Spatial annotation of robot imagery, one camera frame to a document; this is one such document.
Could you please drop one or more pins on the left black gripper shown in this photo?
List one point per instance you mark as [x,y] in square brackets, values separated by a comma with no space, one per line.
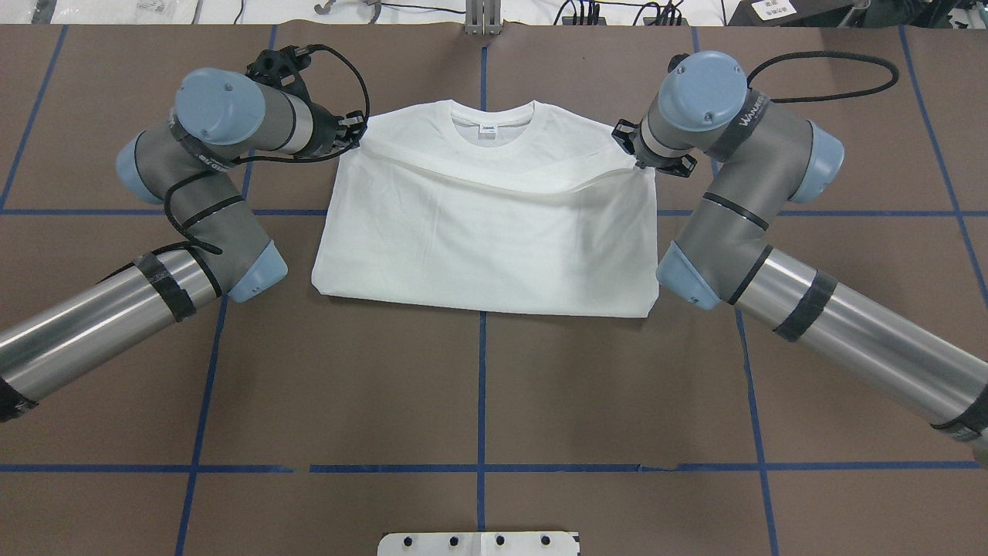
[329,130]

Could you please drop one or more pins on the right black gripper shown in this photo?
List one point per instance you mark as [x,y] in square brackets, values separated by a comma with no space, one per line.
[631,144]

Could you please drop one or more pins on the white long-sleeve printed shirt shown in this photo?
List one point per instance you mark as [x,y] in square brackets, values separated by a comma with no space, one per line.
[531,210]

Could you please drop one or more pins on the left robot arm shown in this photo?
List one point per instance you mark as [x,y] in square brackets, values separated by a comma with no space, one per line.
[220,120]

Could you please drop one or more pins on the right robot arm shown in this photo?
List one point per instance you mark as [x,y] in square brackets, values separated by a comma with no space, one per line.
[769,156]

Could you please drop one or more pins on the black box with label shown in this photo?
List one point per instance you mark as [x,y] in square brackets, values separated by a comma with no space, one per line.
[784,13]

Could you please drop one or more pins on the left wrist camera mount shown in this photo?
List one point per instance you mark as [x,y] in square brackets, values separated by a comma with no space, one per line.
[281,70]

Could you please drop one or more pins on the aluminium frame post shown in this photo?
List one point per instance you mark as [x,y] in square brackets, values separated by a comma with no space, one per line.
[483,17]

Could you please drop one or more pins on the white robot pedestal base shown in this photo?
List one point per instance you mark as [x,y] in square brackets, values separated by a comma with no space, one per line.
[481,543]

